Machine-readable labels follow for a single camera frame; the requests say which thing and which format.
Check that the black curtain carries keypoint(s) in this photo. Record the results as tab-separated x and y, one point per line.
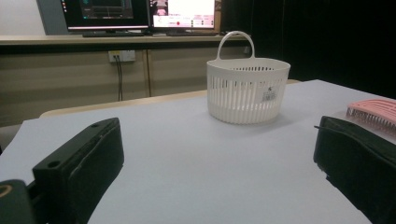
336	40

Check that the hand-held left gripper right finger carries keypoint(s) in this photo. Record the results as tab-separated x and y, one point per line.
361	165

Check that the black keyboard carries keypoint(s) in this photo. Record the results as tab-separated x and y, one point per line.
112	34
193	33

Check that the white wall socket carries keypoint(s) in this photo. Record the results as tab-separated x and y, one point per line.
126	56

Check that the pink comb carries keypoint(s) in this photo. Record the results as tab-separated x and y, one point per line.
376	109

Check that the dark computer monitor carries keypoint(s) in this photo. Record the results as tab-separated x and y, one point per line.
106	12

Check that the bright computer monitor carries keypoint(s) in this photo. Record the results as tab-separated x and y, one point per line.
183	12

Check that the long beige counter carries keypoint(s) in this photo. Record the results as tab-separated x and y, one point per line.
46	39

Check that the white slotted plastic basket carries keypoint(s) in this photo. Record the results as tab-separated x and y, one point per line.
243	109

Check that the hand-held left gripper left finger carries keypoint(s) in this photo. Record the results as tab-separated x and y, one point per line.
84	161

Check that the grey panel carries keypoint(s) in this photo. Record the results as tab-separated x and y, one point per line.
51	15

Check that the white table sheet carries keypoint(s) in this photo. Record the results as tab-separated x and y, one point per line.
193	161

